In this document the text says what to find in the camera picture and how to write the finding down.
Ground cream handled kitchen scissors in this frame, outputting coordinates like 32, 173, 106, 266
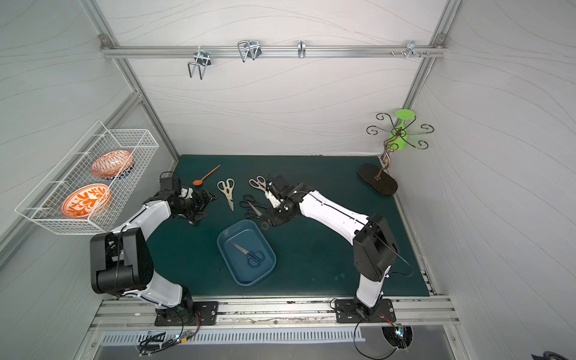
217, 178, 235, 212

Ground blue handled scissors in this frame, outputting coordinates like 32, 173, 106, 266
233, 243, 265, 268

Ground blue plastic storage box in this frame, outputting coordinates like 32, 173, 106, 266
217, 220, 277, 287

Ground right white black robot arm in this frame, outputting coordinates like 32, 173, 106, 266
248, 175, 399, 318

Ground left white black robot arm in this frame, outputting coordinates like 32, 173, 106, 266
89, 172, 217, 318

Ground black scissors middle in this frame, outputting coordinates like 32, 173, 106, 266
239, 194, 267, 217

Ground orange plastic spoon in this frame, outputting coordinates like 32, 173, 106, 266
193, 165, 221, 187

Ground orange patterned bowl upper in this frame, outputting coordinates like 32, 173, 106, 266
91, 150, 134, 180

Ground orange patterned bowl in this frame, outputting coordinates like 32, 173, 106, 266
61, 184, 111, 218
91, 150, 134, 180

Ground black metal cup tree stand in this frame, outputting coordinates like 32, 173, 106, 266
358, 111, 435, 197

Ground orange patterned bowl lower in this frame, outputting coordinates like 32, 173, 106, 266
61, 184, 111, 218

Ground green plastic cup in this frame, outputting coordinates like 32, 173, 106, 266
385, 109, 416, 152

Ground metal hook left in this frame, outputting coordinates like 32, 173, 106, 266
187, 49, 212, 80

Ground metal hook middle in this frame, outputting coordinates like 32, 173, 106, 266
237, 40, 262, 62

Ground metal hook small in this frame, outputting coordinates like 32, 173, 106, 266
297, 40, 306, 59

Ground metal hook right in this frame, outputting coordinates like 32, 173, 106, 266
390, 41, 430, 59

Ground pink grey handled scissors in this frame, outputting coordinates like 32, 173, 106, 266
248, 175, 267, 193

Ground white wire basket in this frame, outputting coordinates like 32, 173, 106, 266
15, 121, 159, 235

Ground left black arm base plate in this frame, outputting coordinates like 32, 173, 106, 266
154, 301, 219, 327

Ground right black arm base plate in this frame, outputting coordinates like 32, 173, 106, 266
330, 297, 397, 324

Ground white perforated cable duct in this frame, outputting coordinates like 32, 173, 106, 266
100, 326, 365, 347

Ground aluminium top rail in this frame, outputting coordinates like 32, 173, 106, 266
101, 43, 448, 59

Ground aluminium rail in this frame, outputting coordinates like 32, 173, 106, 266
89, 295, 461, 332
101, 43, 448, 59

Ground aluminium front rail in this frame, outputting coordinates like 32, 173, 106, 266
89, 295, 461, 332

